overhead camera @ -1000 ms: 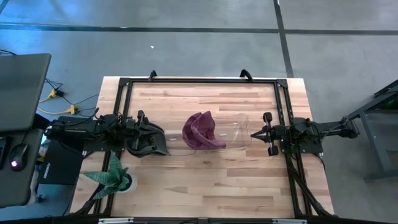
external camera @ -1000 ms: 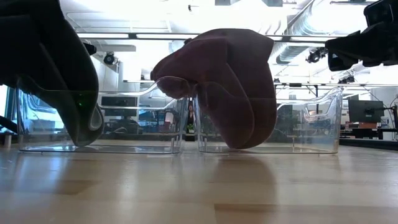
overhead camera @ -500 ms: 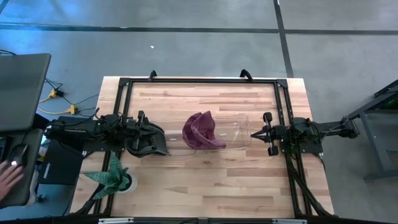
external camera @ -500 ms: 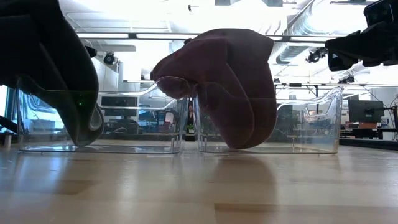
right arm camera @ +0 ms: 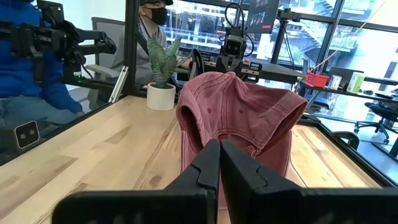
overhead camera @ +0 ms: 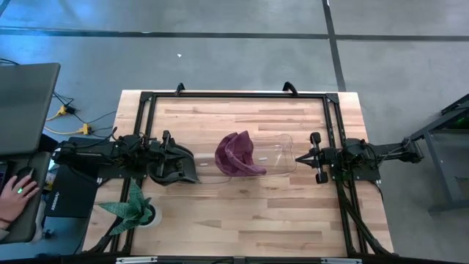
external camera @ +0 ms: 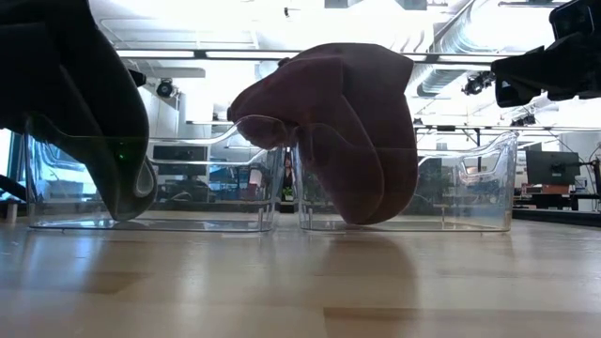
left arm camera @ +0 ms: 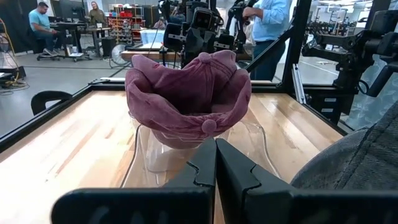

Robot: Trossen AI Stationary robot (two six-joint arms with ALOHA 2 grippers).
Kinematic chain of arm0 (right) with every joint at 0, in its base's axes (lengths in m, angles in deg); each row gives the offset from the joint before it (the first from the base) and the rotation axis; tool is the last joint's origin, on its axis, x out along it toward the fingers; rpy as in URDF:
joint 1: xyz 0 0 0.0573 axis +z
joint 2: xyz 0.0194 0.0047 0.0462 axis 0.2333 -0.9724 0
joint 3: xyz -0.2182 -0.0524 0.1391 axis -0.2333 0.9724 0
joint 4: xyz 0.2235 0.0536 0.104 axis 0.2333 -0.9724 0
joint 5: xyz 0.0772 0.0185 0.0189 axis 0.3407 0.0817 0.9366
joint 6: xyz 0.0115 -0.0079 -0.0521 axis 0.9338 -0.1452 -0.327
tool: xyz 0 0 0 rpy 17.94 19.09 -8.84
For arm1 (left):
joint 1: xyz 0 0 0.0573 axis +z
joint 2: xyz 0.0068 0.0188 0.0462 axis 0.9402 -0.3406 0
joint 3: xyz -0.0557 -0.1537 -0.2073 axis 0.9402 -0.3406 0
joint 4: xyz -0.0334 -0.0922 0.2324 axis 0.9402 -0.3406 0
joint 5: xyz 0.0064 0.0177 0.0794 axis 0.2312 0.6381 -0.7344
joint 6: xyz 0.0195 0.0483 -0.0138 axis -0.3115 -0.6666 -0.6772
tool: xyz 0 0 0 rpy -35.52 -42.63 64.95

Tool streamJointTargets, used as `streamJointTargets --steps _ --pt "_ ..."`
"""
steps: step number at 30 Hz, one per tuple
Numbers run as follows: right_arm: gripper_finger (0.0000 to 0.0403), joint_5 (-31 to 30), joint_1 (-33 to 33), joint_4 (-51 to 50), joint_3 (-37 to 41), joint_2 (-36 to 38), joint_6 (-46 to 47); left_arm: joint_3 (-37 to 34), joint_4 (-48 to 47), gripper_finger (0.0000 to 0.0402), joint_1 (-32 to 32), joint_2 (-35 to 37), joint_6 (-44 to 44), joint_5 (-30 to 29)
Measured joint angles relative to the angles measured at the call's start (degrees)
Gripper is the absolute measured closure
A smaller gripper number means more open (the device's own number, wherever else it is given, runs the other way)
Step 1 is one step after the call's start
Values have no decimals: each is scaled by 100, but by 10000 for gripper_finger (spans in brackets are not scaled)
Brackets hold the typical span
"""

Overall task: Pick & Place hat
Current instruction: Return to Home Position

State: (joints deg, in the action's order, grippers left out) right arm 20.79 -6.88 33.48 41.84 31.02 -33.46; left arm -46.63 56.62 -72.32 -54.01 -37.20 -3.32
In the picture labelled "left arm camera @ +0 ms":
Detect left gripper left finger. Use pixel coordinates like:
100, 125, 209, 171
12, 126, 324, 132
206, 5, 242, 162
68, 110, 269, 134
51, 138, 217, 224

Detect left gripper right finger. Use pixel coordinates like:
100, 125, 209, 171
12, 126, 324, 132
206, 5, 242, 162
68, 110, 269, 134
216, 138, 398, 224

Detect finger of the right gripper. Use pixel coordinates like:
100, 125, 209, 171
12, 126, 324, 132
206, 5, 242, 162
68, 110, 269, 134
199, 30, 215, 58
185, 30, 200, 68

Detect maroon baseball cap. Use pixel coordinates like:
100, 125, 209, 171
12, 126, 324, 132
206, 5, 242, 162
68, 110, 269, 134
124, 63, 252, 150
130, 49, 239, 118

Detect dark green baseball cap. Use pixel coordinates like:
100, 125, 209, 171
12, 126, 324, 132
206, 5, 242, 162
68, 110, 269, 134
290, 101, 398, 190

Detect wooden workbench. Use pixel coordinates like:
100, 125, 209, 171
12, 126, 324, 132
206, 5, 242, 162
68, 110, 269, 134
120, 49, 253, 63

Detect shelf with storage bins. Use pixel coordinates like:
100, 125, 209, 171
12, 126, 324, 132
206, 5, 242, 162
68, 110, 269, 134
107, 3, 144, 44

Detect round floor fan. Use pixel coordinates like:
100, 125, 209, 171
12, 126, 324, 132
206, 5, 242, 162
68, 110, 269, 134
110, 42, 132, 67

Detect clear plastic bin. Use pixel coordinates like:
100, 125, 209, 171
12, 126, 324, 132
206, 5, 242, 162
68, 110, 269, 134
121, 119, 280, 189

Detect person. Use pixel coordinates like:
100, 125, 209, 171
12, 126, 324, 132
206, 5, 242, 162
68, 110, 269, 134
242, 0, 293, 82
88, 1, 107, 29
28, 1, 63, 57

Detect black workshop desk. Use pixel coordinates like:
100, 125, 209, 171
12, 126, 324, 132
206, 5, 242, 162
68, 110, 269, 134
51, 21, 93, 62

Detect black drawer unit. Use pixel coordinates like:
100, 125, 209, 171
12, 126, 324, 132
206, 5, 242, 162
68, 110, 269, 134
306, 83, 358, 125

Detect black floor box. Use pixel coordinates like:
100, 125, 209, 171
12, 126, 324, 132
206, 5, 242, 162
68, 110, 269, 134
0, 65, 27, 91

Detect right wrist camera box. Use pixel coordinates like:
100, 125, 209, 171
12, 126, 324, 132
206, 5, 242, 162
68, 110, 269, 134
192, 7, 218, 30

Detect black arched frame handle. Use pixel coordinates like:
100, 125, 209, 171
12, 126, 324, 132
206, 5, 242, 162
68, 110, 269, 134
30, 90, 73, 116

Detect black aluminium table frame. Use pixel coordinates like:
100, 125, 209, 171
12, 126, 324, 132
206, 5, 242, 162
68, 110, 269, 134
0, 0, 349, 153

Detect yellow cable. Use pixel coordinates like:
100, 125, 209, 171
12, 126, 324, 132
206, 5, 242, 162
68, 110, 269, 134
0, 17, 20, 85

